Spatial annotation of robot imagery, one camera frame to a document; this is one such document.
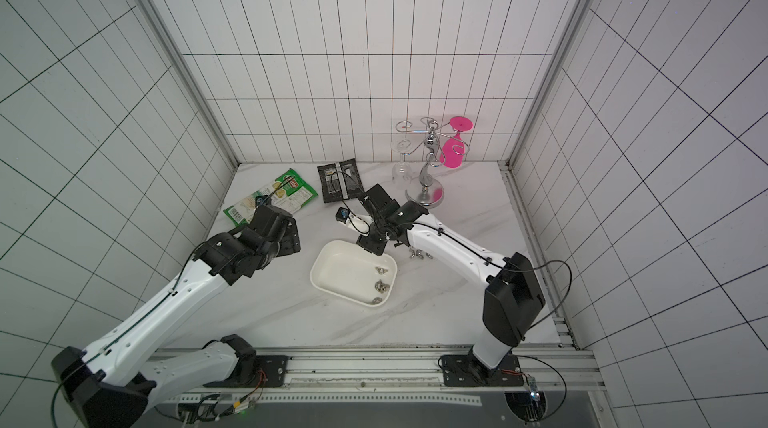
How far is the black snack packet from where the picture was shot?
1.12m

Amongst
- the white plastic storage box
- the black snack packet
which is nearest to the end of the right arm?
the white plastic storage box

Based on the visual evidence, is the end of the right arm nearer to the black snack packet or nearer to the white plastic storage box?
the white plastic storage box
